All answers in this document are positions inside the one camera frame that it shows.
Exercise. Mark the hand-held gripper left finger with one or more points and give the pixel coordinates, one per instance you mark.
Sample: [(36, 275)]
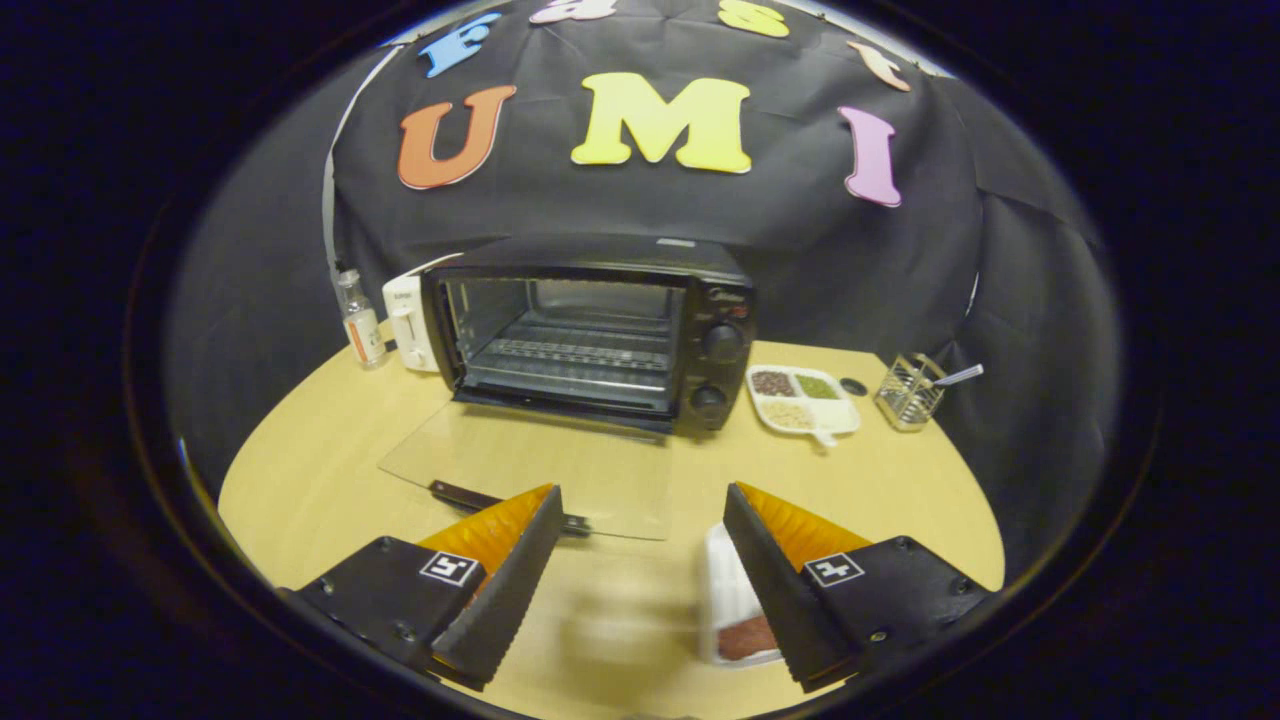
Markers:
[(510, 590)]

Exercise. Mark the white divided grain dish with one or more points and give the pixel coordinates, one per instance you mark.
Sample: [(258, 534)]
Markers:
[(840, 415)]

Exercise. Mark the white toaster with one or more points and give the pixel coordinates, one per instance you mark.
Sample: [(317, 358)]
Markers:
[(405, 330)]

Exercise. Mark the small clear bottle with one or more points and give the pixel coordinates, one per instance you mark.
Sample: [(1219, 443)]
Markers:
[(362, 330)]

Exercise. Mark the white foam tray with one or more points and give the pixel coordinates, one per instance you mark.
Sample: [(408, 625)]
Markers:
[(725, 590)]

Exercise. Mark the small black disc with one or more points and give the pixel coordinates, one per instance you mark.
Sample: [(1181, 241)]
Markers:
[(853, 386)]

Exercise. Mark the white spoon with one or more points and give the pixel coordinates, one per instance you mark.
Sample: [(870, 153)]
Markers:
[(960, 375)]

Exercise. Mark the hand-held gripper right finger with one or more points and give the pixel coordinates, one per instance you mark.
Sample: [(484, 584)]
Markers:
[(775, 590)]

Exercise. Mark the black toaster oven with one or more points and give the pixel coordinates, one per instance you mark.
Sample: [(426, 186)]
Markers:
[(600, 255)]

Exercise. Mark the brown meat slice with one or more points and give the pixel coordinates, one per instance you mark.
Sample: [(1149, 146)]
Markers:
[(745, 640)]

